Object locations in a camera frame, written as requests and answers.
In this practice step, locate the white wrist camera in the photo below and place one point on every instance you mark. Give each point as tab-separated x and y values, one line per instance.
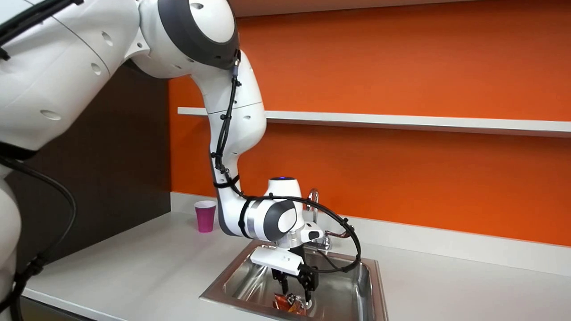
277	258

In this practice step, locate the white wall shelf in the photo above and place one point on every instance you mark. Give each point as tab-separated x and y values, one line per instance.
443	123

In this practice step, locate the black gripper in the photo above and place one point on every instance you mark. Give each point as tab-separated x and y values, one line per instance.
307	276

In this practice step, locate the chrome faucet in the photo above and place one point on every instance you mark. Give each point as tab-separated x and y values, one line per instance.
311	210

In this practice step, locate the pink plastic cup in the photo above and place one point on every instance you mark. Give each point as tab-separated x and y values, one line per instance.
205	210

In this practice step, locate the stainless steel sink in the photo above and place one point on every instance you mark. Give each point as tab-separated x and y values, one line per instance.
352	294

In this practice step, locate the orange chips packet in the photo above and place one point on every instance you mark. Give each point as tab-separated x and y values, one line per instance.
293	303

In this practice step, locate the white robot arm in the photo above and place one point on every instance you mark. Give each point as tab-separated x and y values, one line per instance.
88	73

